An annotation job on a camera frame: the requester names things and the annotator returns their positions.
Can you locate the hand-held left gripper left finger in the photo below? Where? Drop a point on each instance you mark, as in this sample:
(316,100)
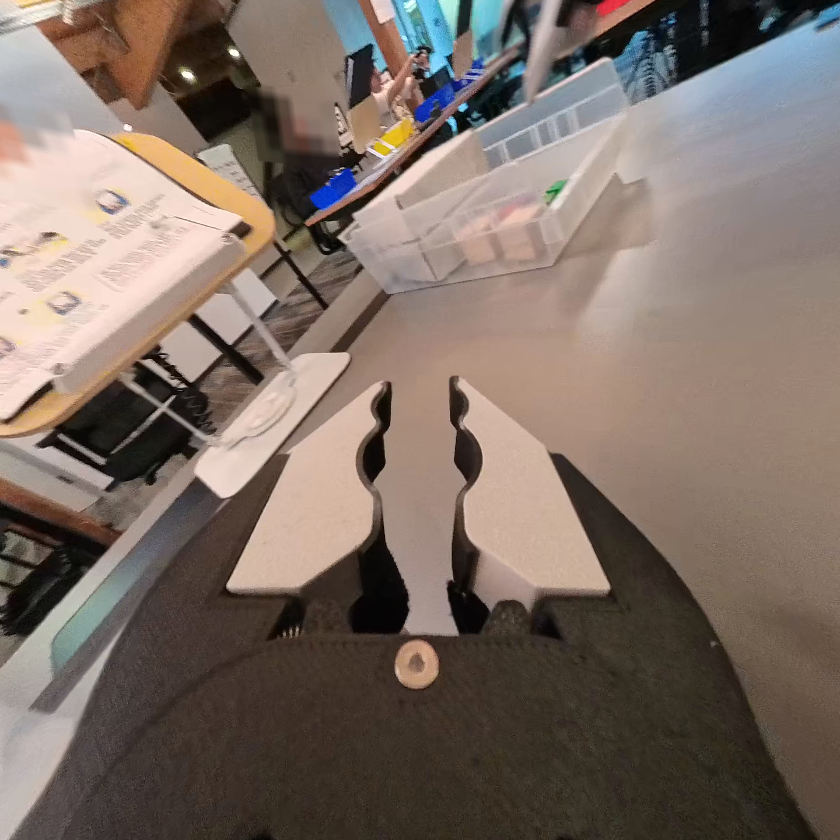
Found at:
(308,512)

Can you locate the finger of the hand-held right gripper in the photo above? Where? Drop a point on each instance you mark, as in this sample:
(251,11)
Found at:
(548,46)

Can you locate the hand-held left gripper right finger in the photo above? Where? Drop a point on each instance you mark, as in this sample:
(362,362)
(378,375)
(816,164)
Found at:
(525,518)

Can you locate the clear plastic bin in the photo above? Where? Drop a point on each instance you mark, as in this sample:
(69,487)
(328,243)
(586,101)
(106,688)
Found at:
(590,138)

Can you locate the wooden document stand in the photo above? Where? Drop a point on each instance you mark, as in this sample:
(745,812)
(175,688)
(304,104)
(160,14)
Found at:
(308,387)

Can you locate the blue plastic bin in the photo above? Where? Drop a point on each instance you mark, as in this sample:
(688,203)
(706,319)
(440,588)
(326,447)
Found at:
(333,189)
(433,106)

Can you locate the green cube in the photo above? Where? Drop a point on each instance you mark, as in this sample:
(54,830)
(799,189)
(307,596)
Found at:
(556,188)

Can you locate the white container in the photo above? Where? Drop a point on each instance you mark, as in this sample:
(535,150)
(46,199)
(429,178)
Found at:
(433,170)

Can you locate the yellow plastic bin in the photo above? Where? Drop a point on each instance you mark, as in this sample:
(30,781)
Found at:
(392,138)

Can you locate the black and tan board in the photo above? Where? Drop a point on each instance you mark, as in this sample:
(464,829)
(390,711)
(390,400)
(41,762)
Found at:
(362,85)

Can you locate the wooden block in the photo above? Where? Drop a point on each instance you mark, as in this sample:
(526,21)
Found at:
(480,243)
(522,235)

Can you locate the black office chair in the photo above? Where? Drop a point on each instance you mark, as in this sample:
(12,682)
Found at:
(131,426)

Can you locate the wooden background table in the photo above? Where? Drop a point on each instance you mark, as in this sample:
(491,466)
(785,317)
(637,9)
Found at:
(394,174)

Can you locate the printed paper sheets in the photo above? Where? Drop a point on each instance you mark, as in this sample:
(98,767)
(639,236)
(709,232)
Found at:
(98,262)

